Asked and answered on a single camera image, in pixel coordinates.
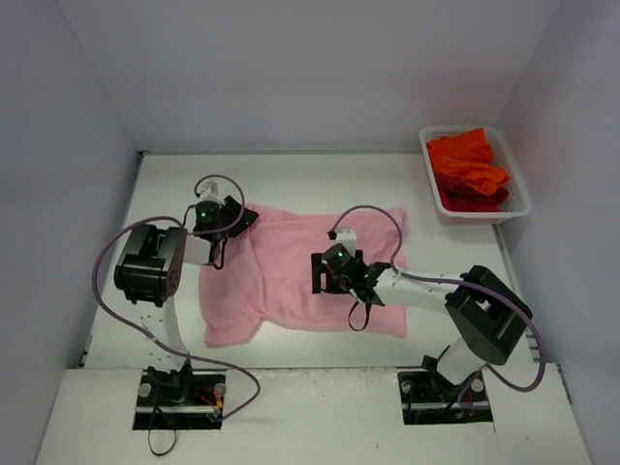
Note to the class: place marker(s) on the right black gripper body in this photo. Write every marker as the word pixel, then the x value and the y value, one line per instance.
pixel 319 273

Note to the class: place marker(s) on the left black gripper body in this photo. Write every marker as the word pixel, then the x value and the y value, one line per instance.
pixel 237 215

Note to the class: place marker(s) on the pink t shirt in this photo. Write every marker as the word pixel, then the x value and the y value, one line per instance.
pixel 267 277

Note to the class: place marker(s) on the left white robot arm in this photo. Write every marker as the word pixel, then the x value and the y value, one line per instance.
pixel 150 269

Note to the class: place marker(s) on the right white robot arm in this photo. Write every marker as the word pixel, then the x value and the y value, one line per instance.
pixel 489 317

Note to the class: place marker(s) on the dark red t shirt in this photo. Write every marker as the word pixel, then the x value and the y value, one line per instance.
pixel 476 202

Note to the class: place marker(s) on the orange t shirt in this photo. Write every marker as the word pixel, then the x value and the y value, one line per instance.
pixel 467 159

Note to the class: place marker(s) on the white plastic basket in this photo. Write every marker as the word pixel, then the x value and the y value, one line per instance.
pixel 516 205

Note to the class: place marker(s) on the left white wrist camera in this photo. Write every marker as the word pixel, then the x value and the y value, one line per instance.
pixel 208 191

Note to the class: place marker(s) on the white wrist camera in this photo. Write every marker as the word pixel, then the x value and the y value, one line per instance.
pixel 345 236
pixel 208 191

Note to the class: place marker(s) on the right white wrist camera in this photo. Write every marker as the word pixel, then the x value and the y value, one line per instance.
pixel 345 236

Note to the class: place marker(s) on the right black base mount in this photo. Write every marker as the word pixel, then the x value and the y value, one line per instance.
pixel 424 401

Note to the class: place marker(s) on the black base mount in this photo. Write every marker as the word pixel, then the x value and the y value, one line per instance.
pixel 424 401
pixel 160 407

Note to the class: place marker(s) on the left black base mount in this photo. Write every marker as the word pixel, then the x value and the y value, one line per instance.
pixel 160 407

